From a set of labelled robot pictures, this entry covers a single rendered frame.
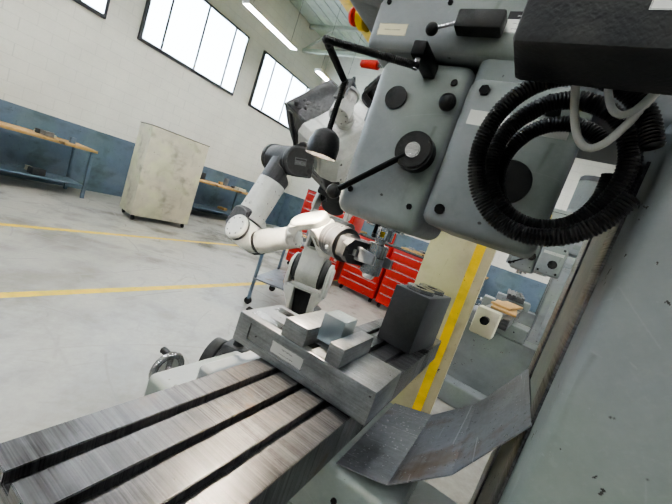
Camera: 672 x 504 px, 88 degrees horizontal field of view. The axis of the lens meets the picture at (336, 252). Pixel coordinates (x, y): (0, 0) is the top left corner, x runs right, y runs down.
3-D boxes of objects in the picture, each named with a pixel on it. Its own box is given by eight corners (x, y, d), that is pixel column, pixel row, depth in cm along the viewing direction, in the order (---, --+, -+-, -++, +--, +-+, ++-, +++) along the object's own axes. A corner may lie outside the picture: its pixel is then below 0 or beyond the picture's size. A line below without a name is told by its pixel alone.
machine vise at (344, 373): (231, 338, 78) (245, 293, 77) (273, 328, 91) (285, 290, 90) (364, 427, 62) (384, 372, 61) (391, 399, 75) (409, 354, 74)
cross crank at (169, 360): (136, 383, 107) (146, 349, 106) (170, 373, 118) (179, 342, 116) (166, 412, 100) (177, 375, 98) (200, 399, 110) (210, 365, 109)
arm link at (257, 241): (280, 242, 94) (223, 249, 101) (298, 256, 103) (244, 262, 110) (284, 208, 98) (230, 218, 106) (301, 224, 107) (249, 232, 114)
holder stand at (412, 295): (376, 336, 113) (397, 279, 111) (404, 330, 131) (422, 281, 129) (408, 355, 106) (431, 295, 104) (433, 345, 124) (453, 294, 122)
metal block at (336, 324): (316, 338, 73) (325, 312, 72) (329, 333, 78) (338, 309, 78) (336, 349, 71) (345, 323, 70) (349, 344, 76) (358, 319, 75)
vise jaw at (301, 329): (280, 334, 72) (286, 316, 71) (317, 324, 85) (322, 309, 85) (302, 347, 69) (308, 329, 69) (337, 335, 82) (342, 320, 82)
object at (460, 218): (416, 220, 61) (471, 72, 58) (444, 233, 82) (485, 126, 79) (533, 257, 52) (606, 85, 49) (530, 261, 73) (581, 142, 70)
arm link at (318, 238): (318, 234, 86) (298, 224, 95) (331, 268, 91) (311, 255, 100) (354, 213, 90) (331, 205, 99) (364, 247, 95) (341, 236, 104)
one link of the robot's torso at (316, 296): (281, 327, 180) (300, 246, 161) (316, 341, 177) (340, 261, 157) (267, 344, 166) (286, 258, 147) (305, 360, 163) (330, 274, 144)
